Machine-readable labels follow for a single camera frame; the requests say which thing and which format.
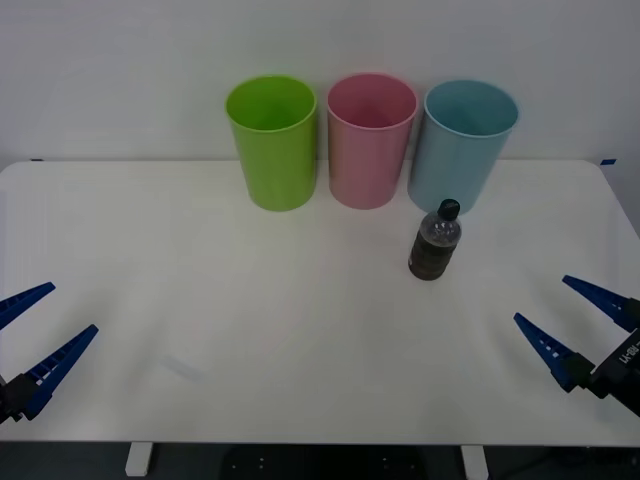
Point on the green plastic bin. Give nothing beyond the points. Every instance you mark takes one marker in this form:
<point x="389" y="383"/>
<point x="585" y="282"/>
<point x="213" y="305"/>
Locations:
<point x="272" y="160"/>

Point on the pink plastic bin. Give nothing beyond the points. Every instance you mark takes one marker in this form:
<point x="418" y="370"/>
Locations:
<point x="367" y="165"/>

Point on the white table leg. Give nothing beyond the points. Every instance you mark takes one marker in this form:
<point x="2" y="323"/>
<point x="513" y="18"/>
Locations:
<point x="474" y="462"/>
<point x="138" y="459"/>

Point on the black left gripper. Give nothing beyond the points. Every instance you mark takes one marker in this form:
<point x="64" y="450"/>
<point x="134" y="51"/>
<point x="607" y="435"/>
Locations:
<point x="2" y="400"/>

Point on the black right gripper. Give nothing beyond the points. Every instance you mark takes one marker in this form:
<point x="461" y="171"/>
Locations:
<point x="622" y="372"/>

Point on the pale blue plastic bin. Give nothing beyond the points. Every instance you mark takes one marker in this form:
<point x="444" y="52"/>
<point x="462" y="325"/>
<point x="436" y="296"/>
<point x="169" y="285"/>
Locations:
<point x="455" y="165"/>

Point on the dark plastic bottle black cap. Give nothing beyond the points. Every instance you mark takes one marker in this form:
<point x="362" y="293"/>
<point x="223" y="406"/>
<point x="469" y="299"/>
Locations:
<point x="434" y="250"/>

